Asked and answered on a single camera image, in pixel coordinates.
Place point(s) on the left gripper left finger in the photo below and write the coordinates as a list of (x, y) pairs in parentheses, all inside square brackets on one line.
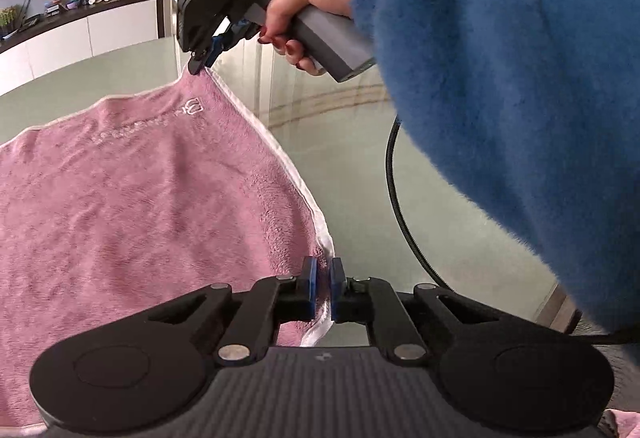
[(153, 365)]

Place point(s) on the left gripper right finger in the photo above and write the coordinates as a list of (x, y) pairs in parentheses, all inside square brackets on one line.
[(491, 366)]

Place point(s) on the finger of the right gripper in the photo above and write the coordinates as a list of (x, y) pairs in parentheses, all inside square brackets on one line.
[(199, 61), (218, 46)]

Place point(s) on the pink towel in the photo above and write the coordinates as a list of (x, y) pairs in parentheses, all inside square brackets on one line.
[(131, 202)]

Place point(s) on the blue fuzzy sleeve forearm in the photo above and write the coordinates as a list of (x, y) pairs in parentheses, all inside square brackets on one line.
[(531, 109)]

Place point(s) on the white TV cabinet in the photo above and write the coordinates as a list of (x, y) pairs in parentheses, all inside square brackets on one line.
[(73, 36)]

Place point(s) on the green plant in tray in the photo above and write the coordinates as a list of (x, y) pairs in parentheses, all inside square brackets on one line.
[(10, 19)]

